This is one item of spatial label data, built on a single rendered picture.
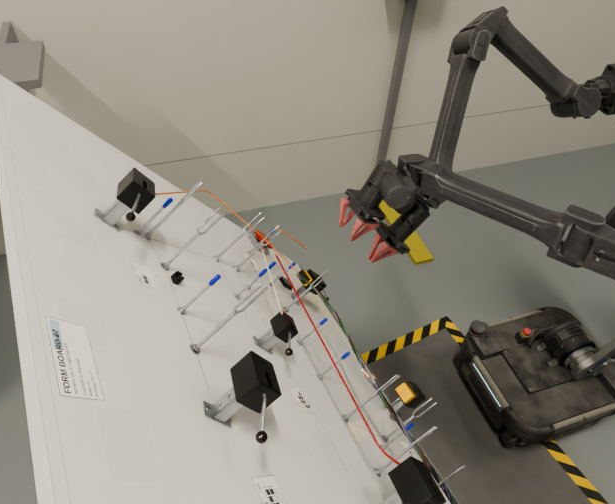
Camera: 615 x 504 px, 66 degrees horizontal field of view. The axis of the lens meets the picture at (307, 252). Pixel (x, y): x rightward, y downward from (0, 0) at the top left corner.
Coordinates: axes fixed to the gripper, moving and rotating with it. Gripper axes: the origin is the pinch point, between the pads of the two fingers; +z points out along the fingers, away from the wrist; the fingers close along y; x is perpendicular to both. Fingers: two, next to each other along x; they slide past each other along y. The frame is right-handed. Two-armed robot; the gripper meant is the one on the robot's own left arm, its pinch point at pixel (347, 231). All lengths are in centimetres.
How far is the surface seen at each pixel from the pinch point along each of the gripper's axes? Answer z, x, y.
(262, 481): 1, -50, 50
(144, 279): -1, -57, 18
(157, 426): -5, -63, 43
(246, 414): 3, -47, 41
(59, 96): 59, -33, -163
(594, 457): 62, 150, 67
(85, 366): -8, -70, 37
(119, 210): -5, -59, 7
